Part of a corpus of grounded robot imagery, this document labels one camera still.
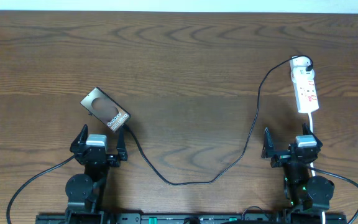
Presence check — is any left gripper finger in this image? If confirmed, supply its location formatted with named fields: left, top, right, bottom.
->
left=70, top=124, right=88, bottom=153
left=116, top=126, right=128, bottom=161

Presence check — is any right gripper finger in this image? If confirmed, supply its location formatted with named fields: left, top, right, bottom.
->
left=261, top=127, right=275, bottom=159
left=302, top=123, right=323, bottom=147

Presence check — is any black charger cable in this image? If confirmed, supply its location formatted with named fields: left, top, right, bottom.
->
left=122, top=55, right=314, bottom=187

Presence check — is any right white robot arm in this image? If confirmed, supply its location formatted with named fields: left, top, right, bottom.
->
left=261, top=124, right=334, bottom=223

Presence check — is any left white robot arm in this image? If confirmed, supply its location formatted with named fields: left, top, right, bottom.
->
left=64, top=125, right=127, bottom=223

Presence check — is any white power strip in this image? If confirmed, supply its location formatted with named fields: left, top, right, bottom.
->
left=290, top=55, right=319, bottom=114

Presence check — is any white power strip cord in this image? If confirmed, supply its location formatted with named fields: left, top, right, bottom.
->
left=308, top=112, right=326, bottom=224

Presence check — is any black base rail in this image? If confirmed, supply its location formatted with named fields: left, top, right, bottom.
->
left=35, top=212, right=347, bottom=224

